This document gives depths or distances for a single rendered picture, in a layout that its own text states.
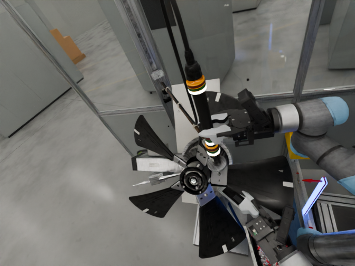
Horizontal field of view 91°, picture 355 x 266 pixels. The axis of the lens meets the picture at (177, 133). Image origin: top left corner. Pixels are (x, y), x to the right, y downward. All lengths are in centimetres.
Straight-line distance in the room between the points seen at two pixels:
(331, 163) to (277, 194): 23
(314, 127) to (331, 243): 31
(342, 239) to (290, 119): 32
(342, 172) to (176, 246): 162
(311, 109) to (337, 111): 5
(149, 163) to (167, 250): 118
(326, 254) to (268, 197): 19
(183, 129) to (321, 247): 70
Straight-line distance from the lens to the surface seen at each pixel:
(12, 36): 594
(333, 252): 67
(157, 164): 95
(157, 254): 202
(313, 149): 60
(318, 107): 55
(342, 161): 58
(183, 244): 195
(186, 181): 73
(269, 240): 67
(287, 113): 52
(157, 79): 103
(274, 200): 74
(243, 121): 50
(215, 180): 73
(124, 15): 104
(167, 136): 178
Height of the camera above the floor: 185
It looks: 44 degrees down
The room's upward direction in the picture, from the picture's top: 24 degrees counter-clockwise
